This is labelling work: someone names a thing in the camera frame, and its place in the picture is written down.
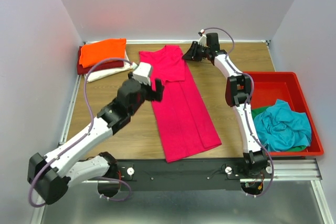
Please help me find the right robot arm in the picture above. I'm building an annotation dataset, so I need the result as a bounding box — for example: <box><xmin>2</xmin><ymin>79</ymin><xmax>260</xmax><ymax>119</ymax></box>
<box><xmin>182</xmin><ymin>29</ymin><xmax>274</xmax><ymax>176</ymax></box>

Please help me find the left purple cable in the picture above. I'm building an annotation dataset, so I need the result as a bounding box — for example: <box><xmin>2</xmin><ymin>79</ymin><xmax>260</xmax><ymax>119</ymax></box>
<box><xmin>28</xmin><ymin>58</ymin><xmax>139</xmax><ymax>208</ymax></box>

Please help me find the teal t shirt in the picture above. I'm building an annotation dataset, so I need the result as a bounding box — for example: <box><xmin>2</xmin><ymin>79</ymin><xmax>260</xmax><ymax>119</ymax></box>
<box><xmin>254</xmin><ymin>100</ymin><xmax>312</xmax><ymax>152</ymax></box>

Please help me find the white folded t shirt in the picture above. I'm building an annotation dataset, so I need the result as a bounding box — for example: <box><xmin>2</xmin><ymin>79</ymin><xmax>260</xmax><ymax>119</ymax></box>
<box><xmin>87</xmin><ymin>60</ymin><xmax>132</xmax><ymax>82</ymax></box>

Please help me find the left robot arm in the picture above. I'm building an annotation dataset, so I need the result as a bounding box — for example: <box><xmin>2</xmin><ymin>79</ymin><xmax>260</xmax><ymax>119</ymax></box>
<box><xmin>27</xmin><ymin>76</ymin><xmax>164</xmax><ymax>208</ymax></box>

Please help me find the green t shirt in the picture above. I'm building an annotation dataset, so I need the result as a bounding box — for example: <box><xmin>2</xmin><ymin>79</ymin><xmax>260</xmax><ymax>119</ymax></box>
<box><xmin>251</xmin><ymin>106</ymin><xmax>271</xmax><ymax>122</ymax></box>

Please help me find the aluminium frame rail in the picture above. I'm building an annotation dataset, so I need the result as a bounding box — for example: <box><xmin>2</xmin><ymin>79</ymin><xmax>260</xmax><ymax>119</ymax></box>
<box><xmin>41</xmin><ymin>160</ymin><xmax>322</xmax><ymax>183</ymax></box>

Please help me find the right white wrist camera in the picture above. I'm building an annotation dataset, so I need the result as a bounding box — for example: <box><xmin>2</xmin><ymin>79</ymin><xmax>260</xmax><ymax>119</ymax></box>
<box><xmin>198</xmin><ymin>29</ymin><xmax>207</xmax><ymax>47</ymax></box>

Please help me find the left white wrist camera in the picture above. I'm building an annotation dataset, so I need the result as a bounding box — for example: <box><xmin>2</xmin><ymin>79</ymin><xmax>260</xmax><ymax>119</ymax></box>
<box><xmin>132</xmin><ymin>62</ymin><xmax>153</xmax><ymax>86</ymax></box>

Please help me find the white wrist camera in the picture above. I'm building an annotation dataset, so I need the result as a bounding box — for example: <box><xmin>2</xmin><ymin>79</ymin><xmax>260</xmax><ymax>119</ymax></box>
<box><xmin>198</xmin><ymin>29</ymin><xmax>207</xmax><ymax>47</ymax></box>
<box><xmin>132</xmin><ymin>62</ymin><xmax>153</xmax><ymax>86</ymax></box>

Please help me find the pink t shirt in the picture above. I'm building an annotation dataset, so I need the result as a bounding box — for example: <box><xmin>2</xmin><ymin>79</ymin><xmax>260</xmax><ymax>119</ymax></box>
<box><xmin>139</xmin><ymin>45</ymin><xmax>222</xmax><ymax>163</ymax></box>

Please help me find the red plastic bin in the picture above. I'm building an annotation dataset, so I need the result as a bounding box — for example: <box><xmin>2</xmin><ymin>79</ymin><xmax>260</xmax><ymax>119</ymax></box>
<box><xmin>248</xmin><ymin>72</ymin><xmax>324</xmax><ymax>157</ymax></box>

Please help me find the dark red folded t shirt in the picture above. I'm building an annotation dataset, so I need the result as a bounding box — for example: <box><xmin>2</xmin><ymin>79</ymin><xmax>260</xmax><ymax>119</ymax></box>
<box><xmin>77</xmin><ymin>46</ymin><xmax>124</xmax><ymax>75</ymax></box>

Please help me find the orange folded t shirt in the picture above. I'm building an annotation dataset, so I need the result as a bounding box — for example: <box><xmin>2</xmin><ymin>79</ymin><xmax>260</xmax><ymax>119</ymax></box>
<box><xmin>78</xmin><ymin>38</ymin><xmax>127</xmax><ymax>69</ymax></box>

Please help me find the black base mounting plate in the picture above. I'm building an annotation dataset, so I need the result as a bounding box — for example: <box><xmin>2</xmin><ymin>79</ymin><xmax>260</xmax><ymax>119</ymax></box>
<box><xmin>107</xmin><ymin>158</ymin><xmax>270</xmax><ymax>192</ymax></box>

